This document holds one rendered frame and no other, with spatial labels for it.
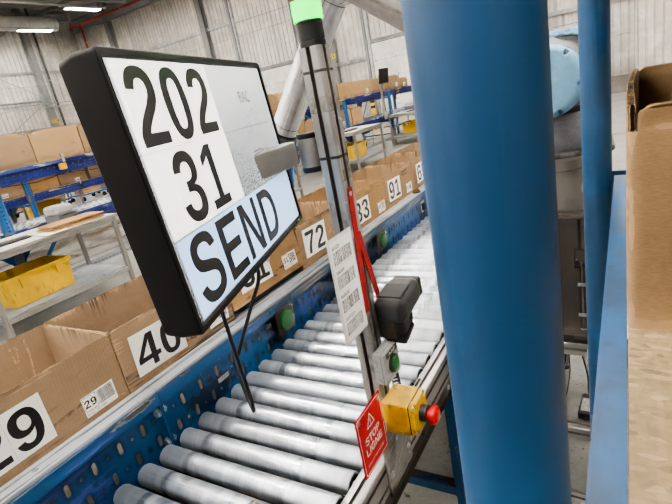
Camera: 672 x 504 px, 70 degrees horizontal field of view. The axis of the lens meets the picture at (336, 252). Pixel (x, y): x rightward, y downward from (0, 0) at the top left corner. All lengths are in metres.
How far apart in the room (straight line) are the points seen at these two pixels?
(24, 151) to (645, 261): 6.17
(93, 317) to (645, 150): 1.46
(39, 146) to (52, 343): 4.99
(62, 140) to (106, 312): 5.01
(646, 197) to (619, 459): 0.11
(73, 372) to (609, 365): 1.10
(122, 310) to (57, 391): 0.47
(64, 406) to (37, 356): 0.31
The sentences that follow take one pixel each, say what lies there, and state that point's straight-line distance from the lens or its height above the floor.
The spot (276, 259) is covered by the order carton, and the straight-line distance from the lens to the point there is 1.66.
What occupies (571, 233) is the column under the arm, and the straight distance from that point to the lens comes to 1.36.
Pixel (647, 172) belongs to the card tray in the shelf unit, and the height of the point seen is 1.41.
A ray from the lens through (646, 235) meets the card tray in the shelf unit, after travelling 0.25.
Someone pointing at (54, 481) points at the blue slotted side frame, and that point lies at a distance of 1.19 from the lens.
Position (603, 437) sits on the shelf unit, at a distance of 0.20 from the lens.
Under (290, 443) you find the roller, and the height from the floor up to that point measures 0.74.
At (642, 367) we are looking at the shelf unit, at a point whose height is 1.34.
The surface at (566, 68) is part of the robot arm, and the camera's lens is 1.11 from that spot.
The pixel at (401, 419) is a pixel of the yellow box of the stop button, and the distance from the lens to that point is 1.02.
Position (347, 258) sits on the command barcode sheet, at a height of 1.19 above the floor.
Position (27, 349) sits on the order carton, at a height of 1.01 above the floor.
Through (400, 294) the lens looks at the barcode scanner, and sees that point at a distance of 0.94.
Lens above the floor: 1.47
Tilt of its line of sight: 18 degrees down
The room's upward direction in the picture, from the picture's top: 11 degrees counter-clockwise
